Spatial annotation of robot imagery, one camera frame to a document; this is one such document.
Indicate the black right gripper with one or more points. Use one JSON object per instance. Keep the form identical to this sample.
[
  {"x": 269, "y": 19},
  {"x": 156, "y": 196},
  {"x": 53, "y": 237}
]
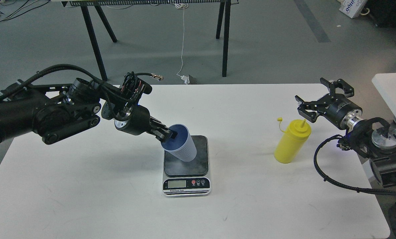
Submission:
[{"x": 334, "y": 107}]

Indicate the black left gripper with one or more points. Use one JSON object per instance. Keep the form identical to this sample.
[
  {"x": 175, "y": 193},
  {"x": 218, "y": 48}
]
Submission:
[{"x": 140, "y": 121}]

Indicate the blue ribbed plastic cup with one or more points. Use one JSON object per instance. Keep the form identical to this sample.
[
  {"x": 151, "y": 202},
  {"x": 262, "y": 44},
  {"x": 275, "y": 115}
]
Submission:
[{"x": 182, "y": 146}]

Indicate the yellow squeeze bottle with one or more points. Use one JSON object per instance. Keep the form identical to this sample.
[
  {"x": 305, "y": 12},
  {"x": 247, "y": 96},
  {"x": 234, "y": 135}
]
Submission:
[{"x": 293, "y": 139}]

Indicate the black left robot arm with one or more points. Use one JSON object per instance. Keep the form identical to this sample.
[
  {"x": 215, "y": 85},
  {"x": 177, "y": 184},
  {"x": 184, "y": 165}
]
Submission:
[{"x": 58, "y": 111}]

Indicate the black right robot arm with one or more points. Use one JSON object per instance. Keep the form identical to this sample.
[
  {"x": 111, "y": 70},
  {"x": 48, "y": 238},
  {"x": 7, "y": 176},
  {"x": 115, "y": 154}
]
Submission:
[{"x": 373, "y": 139}]

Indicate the black digital kitchen scale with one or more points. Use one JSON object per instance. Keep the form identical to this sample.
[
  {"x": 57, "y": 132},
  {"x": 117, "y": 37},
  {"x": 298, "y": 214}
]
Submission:
[{"x": 187, "y": 179}]

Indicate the white power adapter on floor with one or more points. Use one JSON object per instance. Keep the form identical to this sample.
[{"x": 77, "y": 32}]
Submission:
[{"x": 188, "y": 80}]

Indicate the white cardboard box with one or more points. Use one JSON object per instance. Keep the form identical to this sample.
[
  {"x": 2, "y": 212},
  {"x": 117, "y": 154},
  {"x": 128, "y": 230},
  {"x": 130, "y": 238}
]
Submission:
[{"x": 353, "y": 8}]

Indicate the black trestle table background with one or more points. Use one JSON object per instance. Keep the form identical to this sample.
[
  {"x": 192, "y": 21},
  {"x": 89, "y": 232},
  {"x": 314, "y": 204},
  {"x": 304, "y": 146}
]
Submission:
[{"x": 153, "y": 25}]

